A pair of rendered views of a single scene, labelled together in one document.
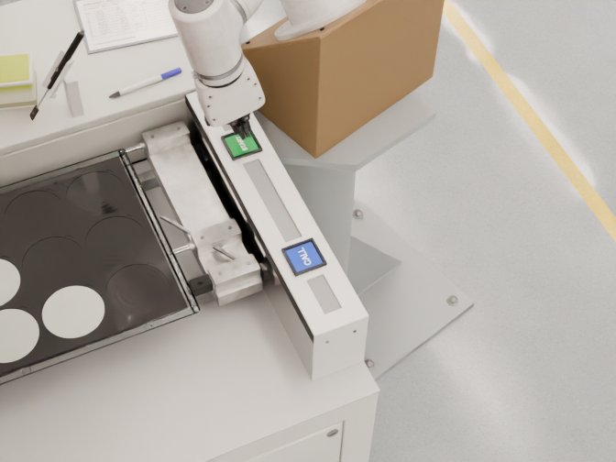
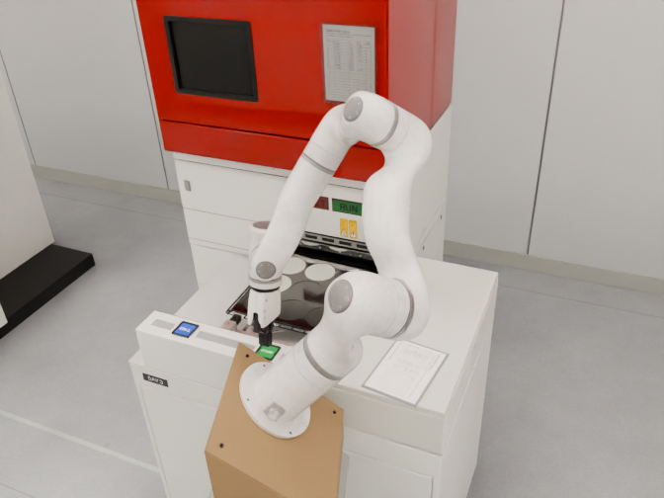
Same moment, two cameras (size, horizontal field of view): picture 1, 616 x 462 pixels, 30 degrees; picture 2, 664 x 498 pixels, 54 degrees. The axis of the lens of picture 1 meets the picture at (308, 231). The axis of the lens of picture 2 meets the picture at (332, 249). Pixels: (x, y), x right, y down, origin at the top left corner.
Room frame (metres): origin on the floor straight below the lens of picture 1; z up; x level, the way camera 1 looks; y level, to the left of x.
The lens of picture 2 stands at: (2.45, -0.57, 2.13)
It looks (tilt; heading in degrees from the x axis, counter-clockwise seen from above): 33 degrees down; 141
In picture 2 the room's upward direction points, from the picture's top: 3 degrees counter-clockwise
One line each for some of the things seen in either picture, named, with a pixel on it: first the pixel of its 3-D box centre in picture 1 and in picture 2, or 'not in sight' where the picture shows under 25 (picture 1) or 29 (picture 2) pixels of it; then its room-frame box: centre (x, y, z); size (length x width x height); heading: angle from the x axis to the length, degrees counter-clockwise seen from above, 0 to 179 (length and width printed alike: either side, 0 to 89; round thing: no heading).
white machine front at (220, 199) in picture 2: not in sight; (281, 213); (0.81, 0.53, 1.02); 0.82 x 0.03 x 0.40; 26
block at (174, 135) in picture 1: (166, 137); not in sight; (1.36, 0.26, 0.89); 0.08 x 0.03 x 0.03; 116
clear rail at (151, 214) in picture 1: (157, 226); (280, 325); (1.16, 0.26, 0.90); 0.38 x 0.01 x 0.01; 26
